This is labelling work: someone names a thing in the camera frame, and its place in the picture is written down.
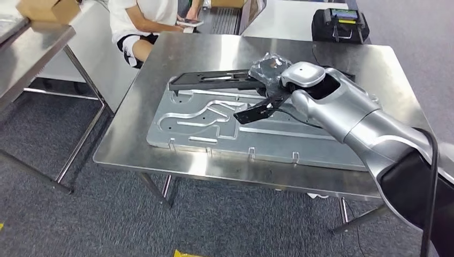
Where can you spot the black plastic plate frame part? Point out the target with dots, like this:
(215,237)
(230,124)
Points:
(191,81)

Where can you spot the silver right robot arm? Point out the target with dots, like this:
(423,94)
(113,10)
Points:
(354,113)

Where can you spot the stainless steel workbench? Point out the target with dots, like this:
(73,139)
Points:
(149,106)

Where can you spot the silver stamped metal panel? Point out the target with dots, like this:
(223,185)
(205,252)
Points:
(198,134)

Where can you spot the grey keyboard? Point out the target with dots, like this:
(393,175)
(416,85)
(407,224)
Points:
(223,21)

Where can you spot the smartphone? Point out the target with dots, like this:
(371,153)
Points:
(189,23)

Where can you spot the white power strip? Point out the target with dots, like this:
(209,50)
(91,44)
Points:
(317,195)

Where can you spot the white table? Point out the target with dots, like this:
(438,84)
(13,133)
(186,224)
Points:
(283,21)

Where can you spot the flat brown cardboard box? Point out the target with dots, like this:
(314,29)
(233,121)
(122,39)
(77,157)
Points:
(227,2)

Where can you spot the yellow floor tape square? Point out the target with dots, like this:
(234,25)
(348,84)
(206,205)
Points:
(184,254)

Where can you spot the black carry case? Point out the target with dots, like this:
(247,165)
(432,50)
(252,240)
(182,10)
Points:
(322,30)

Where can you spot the person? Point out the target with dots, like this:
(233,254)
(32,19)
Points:
(142,16)

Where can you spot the white desk with metal legs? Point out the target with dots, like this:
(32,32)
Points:
(92,64)

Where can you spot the handheld controller with screen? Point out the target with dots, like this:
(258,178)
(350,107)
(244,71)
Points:
(344,15)

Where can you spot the stainless steel table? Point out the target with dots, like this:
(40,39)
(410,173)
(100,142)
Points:
(28,49)

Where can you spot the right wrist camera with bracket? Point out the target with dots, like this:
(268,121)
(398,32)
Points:
(250,117)

